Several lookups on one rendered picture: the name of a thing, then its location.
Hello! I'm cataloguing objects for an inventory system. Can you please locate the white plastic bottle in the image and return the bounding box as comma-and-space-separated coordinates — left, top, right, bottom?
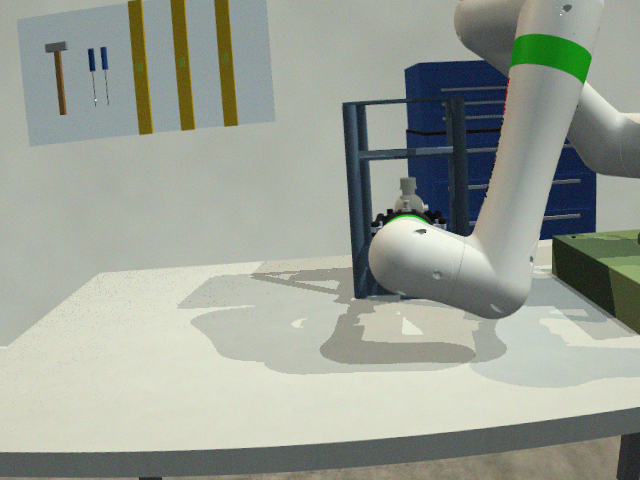
394, 177, 424, 213

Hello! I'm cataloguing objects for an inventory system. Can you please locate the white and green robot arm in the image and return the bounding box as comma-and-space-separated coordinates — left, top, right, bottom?
368, 0, 640, 319

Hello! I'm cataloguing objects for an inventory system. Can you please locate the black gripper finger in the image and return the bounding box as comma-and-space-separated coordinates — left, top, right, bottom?
423, 205, 447, 231
371, 206, 394, 237

